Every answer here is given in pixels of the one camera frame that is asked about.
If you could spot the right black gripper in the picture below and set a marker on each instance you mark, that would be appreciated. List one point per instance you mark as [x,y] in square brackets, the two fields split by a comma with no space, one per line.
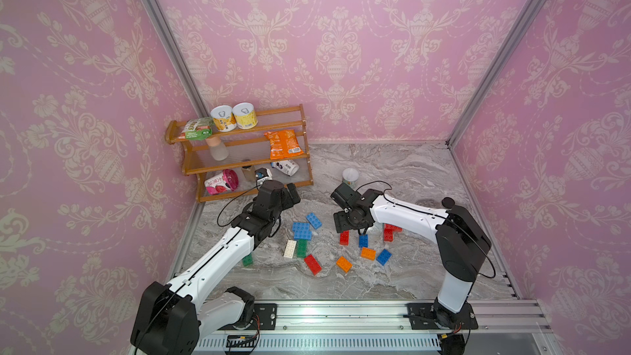
[340,223]

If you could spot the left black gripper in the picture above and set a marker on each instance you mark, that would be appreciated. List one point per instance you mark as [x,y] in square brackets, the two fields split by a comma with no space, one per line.
[294,191]

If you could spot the red small lego brick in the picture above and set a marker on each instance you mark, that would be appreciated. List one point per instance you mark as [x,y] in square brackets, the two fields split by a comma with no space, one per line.
[388,235]

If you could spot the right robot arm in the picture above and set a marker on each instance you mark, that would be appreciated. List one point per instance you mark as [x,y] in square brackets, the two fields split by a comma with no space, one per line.
[463,245]

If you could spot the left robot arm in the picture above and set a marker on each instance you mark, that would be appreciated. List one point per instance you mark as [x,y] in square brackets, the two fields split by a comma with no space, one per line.
[173,317]

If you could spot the orange lego brick right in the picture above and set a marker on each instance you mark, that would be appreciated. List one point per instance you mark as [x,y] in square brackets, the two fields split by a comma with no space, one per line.
[368,253]

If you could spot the orange lego brick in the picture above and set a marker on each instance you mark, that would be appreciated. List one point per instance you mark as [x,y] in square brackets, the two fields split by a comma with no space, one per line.
[344,264]
[368,253]

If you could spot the red lego brick upright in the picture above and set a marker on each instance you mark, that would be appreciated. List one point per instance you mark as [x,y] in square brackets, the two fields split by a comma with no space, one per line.
[392,228]

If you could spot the light blue small lego brick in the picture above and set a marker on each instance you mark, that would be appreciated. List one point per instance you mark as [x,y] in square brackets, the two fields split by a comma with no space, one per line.
[314,221]

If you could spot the orange lego brick front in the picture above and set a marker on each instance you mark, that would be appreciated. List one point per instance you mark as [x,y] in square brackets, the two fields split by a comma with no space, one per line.
[344,264]

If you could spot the light blue large lego brick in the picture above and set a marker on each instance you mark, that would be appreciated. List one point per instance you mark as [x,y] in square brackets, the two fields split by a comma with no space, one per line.
[301,231]

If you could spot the blue lego brick front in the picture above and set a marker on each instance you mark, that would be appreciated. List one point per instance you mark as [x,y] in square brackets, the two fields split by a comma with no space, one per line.
[383,257]

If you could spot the green lego brick middle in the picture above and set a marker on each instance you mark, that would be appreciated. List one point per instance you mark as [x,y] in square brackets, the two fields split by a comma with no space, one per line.
[302,248]

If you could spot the green lego brick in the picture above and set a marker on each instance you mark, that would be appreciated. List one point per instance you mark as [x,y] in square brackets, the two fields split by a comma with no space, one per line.
[247,260]
[302,248]

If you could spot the red lego brick front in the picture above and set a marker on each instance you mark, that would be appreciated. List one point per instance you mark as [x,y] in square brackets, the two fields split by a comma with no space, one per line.
[313,265]

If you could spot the white lego brick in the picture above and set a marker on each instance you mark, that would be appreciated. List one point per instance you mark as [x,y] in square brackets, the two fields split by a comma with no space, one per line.
[290,249]

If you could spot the green lego brick left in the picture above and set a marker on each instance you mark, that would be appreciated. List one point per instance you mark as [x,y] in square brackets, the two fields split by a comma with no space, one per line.
[247,260]

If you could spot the white blueberry yogurt bottle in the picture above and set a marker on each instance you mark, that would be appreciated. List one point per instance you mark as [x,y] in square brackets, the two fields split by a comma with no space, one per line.
[287,167]

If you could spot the wooden three-tier shelf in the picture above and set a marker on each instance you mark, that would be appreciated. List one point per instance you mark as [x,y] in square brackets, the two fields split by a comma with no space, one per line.
[245,147]

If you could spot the brown spice jar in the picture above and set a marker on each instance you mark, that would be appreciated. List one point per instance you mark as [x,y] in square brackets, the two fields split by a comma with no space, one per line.
[249,173]

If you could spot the orange chips bag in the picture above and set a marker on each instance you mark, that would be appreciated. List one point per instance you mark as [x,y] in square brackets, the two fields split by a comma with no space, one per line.
[283,144]

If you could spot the small green white-lid cup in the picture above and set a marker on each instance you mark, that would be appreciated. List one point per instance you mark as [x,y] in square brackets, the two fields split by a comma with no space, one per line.
[350,177]

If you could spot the pink strawberry drink cup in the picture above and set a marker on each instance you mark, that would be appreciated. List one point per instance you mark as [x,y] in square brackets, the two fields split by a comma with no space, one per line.
[225,181]

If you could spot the yellow-label white can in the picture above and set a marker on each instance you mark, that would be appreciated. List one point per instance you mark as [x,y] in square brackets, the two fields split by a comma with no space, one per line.
[245,115]

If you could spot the orange-label white can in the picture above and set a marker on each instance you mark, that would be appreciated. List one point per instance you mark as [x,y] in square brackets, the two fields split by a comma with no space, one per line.
[224,118]

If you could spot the green snack packet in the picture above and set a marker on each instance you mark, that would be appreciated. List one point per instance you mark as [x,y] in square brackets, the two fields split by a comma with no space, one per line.
[197,129]

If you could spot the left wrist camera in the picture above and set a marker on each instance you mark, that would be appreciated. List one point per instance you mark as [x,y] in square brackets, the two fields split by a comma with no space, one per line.
[262,175]

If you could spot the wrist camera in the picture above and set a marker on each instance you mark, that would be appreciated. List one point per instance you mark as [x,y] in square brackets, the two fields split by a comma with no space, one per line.
[262,175]
[448,203]

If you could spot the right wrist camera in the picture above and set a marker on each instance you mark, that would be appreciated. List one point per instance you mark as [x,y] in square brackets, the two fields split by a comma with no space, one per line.
[448,203]

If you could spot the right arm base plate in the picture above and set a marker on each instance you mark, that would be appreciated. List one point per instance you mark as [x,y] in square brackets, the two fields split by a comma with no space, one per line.
[433,316]

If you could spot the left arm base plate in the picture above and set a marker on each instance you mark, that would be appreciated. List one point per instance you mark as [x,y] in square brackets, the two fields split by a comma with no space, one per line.
[260,316]

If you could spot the aluminium mounting rail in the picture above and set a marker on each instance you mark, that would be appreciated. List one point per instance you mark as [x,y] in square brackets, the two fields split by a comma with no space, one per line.
[379,327]

